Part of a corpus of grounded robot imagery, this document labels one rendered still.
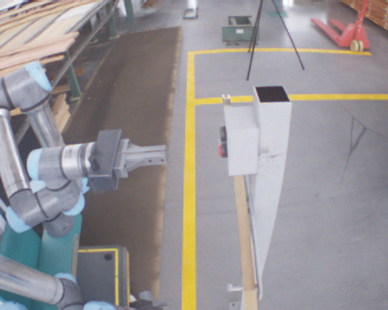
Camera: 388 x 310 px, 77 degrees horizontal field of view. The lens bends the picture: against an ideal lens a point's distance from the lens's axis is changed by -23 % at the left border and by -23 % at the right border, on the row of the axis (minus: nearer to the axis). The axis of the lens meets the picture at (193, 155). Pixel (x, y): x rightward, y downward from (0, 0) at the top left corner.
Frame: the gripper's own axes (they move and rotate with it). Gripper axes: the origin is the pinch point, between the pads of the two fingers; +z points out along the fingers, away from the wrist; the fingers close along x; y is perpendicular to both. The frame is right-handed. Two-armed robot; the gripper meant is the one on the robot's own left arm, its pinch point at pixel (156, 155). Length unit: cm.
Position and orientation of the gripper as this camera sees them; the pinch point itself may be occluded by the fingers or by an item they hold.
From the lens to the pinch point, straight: 61.6
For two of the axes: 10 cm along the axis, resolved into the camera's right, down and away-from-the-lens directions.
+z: 9.9, -0.8, -0.7
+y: -1.0, -6.8, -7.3
